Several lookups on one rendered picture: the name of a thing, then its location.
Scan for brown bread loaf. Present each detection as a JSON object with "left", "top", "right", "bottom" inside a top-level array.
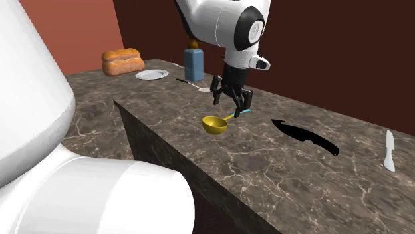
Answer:
[{"left": 101, "top": 47, "right": 146, "bottom": 77}]

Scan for white knife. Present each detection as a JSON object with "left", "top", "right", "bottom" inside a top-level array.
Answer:
[{"left": 383, "top": 129, "right": 396, "bottom": 173}]

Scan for white plate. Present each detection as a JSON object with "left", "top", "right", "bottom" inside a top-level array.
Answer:
[{"left": 134, "top": 69, "right": 170, "bottom": 81}]

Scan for black knife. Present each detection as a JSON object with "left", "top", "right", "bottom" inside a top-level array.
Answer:
[{"left": 271, "top": 118, "right": 340, "bottom": 157}]

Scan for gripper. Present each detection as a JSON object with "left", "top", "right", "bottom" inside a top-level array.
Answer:
[{"left": 209, "top": 63, "right": 253, "bottom": 118}]

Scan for white spatula with black handle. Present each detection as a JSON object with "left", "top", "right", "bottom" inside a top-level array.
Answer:
[{"left": 176, "top": 78, "right": 211, "bottom": 94}]

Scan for blue bottle with orange cap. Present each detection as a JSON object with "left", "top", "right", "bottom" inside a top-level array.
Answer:
[{"left": 183, "top": 37, "right": 205, "bottom": 82}]

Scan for yellow ladle with blue handle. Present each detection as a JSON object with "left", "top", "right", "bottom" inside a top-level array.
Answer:
[{"left": 202, "top": 108, "right": 252, "bottom": 136}]

